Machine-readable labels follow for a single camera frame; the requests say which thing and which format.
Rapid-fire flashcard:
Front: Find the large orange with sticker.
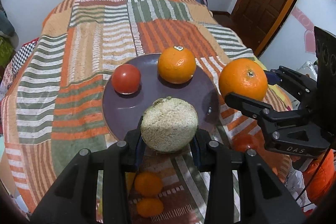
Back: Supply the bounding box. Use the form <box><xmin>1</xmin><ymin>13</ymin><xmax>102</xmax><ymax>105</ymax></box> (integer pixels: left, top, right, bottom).
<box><xmin>218</xmin><ymin>58</ymin><xmax>268</xmax><ymax>101</ymax></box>

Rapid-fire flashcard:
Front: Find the red tomato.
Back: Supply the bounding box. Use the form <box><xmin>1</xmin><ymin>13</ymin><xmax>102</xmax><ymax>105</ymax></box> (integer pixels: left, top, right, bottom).
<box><xmin>232</xmin><ymin>134</ymin><xmax>264</xmax><ymax>152</ymax></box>
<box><xmin>112</xmin><ymin>64</ymin><xmax>141</xmax><ymax>95</ymax></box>

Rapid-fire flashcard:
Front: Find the small tangerine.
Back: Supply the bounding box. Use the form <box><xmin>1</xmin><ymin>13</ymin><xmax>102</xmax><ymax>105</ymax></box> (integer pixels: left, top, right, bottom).
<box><xmin>134</xmin><ymin>172</ymin><xmax>163</xmax><ymax>197</ymax></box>
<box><xmin>136</xmin><ymin>198</ymin><xmax>164</xmax><ymax>218</ymax></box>

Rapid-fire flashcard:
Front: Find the beige netted melon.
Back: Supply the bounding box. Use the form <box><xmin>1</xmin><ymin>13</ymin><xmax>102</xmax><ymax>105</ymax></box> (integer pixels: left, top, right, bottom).
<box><xmin>140</xmin><ymin>97</ymin><xmax>198</xmax><ymax>153</ymax></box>

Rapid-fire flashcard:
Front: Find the white wardrobe sliding door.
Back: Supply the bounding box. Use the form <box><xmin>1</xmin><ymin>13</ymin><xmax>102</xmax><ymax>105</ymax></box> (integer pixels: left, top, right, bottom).
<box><xmin>259</xmin><ymin>0</ymin><xmax>335</xmax><ymax>71</ymax></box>

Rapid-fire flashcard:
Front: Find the orange on plate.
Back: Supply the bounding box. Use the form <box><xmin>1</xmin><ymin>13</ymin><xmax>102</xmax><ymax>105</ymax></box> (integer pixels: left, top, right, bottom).
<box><xmin>157</xmin><ymin>46</ymin><xmax>197</xmax><ymax>84</ymax></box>

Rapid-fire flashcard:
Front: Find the striped patchwork blanket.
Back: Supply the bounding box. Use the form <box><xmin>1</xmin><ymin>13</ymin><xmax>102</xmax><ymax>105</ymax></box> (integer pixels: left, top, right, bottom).
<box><xmin>0</xmin><ymin>0</ymin><xmax>295</xmax><ymax>224</ymax></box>

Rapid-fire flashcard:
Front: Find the purple round plate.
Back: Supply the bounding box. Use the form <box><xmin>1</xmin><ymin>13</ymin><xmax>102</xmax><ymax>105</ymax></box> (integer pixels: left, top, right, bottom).
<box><xmin>102</xmin><ymin>52</ymin><xmax>221</xmax><ymax>142</ymax></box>

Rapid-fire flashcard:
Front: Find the red tomato on plate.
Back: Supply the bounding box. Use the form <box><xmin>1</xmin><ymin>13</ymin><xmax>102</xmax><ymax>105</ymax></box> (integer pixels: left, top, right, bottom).
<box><xmin>112</xmin><ymin>64</ymin><xmax>141</xmax><ymax>95</ymax></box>

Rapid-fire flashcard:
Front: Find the checkered floral quilt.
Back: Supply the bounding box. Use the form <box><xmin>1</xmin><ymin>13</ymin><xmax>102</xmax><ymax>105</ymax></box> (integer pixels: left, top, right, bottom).
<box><xmin>1</xmin><ymin>38</ymin><xmax>39</xmax><ymax>93</ymax></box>

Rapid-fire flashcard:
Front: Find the grey plush toy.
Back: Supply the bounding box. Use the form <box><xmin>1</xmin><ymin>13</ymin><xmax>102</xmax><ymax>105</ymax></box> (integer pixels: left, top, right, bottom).
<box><xmin>0</xmin><ymin>10</ymin><xmax>15</xmax><ymax>38</ymax></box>

